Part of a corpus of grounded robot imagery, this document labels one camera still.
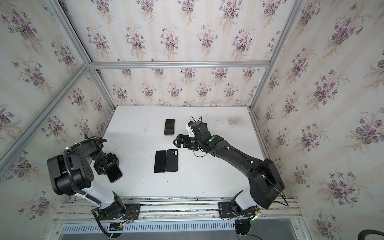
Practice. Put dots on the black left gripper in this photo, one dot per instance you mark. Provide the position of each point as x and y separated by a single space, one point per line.
108 162

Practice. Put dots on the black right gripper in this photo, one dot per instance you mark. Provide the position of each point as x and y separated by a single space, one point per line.
186 140

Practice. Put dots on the black phone case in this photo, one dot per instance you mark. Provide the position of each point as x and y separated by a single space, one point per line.
172 160

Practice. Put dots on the black phone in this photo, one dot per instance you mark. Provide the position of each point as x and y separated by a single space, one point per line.
160 162

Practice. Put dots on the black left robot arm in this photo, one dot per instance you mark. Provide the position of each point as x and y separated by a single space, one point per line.
72 174

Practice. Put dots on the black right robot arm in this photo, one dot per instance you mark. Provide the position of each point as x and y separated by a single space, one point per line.
265 181

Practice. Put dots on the phone in pink case, front left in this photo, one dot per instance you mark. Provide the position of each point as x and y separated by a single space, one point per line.
114 173

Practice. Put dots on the white vent grille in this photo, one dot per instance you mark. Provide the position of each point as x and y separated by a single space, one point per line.
152 227

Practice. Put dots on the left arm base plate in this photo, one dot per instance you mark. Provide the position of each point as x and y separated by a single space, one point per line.
130 212

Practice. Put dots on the aluminium rail front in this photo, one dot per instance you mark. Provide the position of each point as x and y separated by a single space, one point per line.
173 209

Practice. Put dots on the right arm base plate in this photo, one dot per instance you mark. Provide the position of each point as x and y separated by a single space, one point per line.
230 210

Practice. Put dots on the aluminium frame bar back top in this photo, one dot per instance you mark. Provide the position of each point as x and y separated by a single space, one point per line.
178 64

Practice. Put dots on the aluminium frame beam left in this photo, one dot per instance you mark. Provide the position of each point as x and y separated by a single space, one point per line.
32 129

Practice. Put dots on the aluminium frame post back left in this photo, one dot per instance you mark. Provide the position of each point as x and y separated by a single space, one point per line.
78 48

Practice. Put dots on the aluminium frame post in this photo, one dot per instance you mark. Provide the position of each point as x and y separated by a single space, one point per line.
287 29
78 48

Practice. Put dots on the aluminium frame post back right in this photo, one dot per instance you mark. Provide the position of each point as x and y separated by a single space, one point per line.
287 29

